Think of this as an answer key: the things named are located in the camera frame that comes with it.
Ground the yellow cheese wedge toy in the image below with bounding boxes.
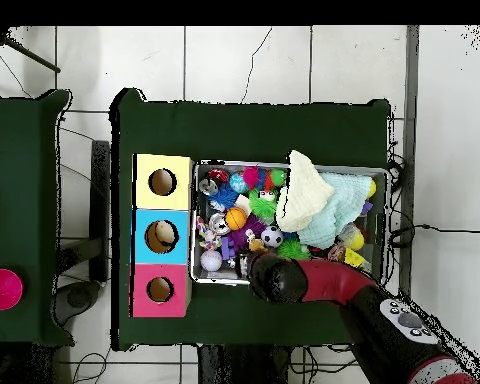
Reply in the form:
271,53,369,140
343,246,366,268

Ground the pink bowl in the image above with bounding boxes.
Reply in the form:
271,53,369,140
0,268,24,311

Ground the orange basketball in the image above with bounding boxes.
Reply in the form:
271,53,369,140
224,206,248,232

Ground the silver robot toy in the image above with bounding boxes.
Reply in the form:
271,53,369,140
234,252,252,278

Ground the silver mesh bin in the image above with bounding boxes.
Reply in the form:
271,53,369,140
190,158,392,287

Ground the black upright panel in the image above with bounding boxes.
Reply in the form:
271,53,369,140
89,139,111,283

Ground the grey round base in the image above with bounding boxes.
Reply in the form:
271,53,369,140
55,279,101,325

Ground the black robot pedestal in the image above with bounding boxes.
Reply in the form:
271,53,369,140
197,344,293,384

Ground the black tripod leg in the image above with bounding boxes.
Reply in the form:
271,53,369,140
0,27,61,74

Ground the multicolour spiky caterpillar toy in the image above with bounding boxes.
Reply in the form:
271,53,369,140
241,165,288,193

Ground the blue spiky ball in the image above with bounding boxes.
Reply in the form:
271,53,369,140
207,182,241,211

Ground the light blue waffle cloth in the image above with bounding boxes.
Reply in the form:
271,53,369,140
297,171,374,250

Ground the small soccer ball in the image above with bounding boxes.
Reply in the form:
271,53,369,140
260,225,284,248

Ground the white baseball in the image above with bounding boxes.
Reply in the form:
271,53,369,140
199,249,224,272

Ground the black floor cable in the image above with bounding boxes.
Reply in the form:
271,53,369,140
389,223,480,249

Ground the green spiky monster with eyes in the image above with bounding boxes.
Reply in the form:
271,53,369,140
247,187,279,225

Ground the dark green side tablecloth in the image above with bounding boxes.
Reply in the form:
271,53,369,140
0,89,76,347

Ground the wooden box with three holes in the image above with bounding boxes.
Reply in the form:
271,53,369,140
129,153,194,319

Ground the cream waffle cloth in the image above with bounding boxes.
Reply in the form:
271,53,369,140
274,149,336,234

